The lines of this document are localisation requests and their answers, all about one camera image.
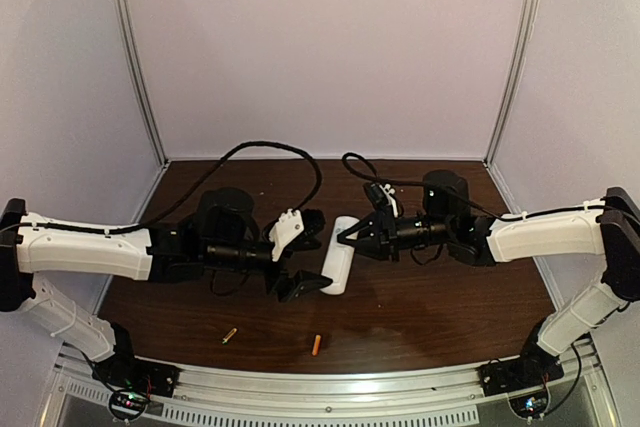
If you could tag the gold green battery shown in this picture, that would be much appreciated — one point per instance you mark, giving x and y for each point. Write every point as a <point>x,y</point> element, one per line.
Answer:
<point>229,336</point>

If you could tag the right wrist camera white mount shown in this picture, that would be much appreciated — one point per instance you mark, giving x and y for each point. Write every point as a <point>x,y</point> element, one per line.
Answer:
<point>382,197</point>

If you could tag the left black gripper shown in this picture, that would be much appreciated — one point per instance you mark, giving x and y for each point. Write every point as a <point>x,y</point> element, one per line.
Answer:
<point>273,263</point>

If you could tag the right circuit board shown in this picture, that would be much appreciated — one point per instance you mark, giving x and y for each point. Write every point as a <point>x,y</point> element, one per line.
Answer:
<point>530,405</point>

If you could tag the orange battery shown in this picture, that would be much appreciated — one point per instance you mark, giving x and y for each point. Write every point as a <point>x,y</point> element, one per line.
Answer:
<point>316,345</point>

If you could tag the left aluminium corner post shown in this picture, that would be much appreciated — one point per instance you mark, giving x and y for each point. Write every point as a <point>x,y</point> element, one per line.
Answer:
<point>139,86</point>

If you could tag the left circuit board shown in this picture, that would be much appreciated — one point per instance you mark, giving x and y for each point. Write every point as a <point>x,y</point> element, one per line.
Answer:
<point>127,405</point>

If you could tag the white remote control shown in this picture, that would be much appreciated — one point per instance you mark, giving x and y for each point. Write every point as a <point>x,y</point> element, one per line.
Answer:
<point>338,259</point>

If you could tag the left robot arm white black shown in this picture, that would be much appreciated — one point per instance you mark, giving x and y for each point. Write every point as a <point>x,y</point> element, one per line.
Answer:
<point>32,245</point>

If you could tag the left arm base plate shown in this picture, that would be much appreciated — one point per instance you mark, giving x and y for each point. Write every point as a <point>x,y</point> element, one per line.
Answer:
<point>142,376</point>

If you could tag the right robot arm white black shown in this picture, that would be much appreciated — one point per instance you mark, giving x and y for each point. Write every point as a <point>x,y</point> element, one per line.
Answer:
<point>606,227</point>

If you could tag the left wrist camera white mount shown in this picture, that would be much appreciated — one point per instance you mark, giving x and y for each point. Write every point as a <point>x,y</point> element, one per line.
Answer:
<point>285,230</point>

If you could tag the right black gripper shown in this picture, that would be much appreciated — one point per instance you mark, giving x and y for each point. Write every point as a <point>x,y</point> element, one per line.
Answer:
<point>381,233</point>

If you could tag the front aluminium rail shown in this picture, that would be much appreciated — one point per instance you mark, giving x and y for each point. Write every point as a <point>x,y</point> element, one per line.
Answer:
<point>450,396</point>

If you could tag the aluminium corner post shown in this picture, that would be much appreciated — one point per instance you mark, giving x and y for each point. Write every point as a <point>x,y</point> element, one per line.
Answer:
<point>139,86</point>
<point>526,23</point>

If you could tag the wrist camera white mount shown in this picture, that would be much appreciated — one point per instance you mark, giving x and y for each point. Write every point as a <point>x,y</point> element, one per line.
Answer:
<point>382,197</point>
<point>285,230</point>

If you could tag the circuit board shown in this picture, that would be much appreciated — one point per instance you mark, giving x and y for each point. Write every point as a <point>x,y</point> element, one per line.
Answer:
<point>530,405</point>
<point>127,405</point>

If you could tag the right aluminium corner post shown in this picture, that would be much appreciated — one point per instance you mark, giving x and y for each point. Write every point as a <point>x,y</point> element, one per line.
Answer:
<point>526,23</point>

